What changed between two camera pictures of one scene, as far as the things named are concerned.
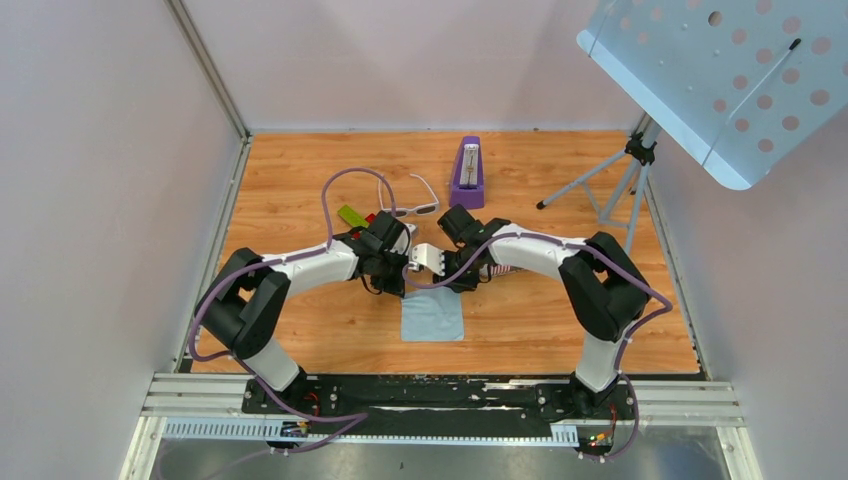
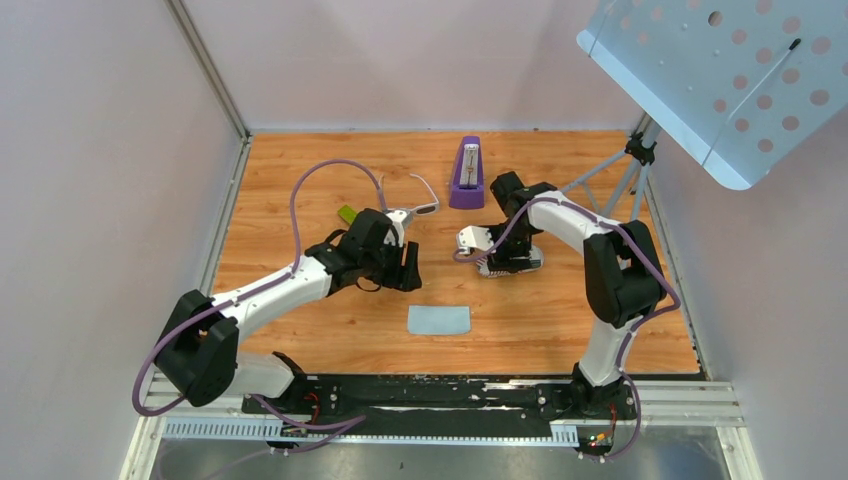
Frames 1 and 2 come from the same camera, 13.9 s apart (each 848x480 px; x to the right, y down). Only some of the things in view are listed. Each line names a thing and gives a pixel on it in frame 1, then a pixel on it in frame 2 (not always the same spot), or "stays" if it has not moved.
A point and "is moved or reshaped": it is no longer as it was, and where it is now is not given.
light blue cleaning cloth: (432, 314) is moved or reshaped
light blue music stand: (739, 85) stays
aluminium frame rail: (665, 401) stays
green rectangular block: (352, 217) stays
